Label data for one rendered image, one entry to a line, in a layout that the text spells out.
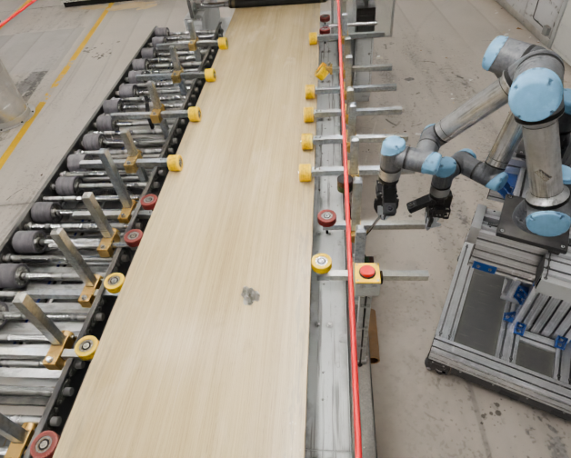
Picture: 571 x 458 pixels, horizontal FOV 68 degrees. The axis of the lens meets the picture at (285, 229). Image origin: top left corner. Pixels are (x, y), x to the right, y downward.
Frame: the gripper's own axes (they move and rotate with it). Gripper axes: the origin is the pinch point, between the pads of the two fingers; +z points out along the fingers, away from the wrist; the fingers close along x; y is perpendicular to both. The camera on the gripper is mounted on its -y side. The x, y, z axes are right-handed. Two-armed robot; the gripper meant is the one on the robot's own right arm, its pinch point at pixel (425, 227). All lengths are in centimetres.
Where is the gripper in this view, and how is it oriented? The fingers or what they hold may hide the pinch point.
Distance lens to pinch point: 192.6
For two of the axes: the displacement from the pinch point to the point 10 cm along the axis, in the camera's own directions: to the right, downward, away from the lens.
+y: 9.9, -0.1, -1.1
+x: 0.7, -7.3, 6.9
